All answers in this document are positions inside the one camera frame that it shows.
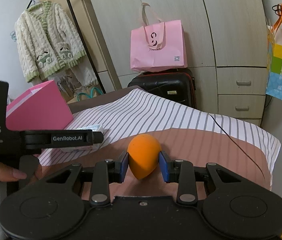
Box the person's left hand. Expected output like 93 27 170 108
0 155 43 183

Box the pink paper shopping bag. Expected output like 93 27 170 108
130 3 188 72

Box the cream green knit cardigan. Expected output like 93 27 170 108
15 1 86 83

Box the orange foam ball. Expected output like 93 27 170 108
127 134 162 180

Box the grey wardrobe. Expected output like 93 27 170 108
87 0 267 125

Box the black suitcase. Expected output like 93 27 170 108
128 68 196 108

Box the striped pink bed sheet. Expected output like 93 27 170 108
39 88 281 189

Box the black clothes rack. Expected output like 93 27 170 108
28 0 107 92

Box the white tissue pack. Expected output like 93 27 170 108
60 124 104 153

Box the pink storage box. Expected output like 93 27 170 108
6 80 73 131

